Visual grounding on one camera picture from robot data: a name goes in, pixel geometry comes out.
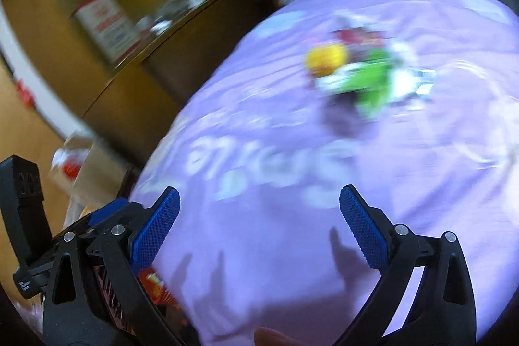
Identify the brown cardboard box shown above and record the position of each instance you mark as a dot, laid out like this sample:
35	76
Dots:
88	171

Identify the yellow paper ball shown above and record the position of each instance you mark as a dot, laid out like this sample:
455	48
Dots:
322	61

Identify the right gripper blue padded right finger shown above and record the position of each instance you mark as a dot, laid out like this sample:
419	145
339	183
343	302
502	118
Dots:
443	311

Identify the green snack wrapper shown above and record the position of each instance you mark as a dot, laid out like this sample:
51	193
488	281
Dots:
371	83

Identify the purple printed blanket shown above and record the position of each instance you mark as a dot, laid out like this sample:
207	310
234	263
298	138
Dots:
259	158

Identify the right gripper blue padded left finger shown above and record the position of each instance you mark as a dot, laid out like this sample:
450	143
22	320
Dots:
94	295

